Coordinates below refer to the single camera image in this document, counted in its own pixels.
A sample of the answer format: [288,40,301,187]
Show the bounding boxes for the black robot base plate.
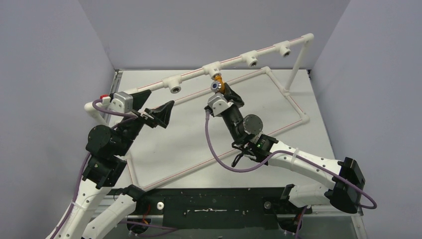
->
[130,187,304,231]

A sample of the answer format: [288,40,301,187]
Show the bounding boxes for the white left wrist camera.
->
[100,92,133,114]

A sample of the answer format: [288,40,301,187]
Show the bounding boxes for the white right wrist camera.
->
[205,93,229,117]

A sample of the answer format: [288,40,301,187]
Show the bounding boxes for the white PVC pipe frame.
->
[84,33,315,192]

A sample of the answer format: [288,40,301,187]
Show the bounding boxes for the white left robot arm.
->
[48,90,175,239]

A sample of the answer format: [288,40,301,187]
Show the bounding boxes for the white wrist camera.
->
[205,93,229,117]
[100,92,133,114]

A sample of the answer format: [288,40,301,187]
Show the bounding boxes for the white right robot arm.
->
[207,83,365,214]

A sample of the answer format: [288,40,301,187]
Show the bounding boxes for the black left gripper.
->
[116,90,175,155]

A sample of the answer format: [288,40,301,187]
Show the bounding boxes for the yellow plastic water faucet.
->
[211,75,225,94]

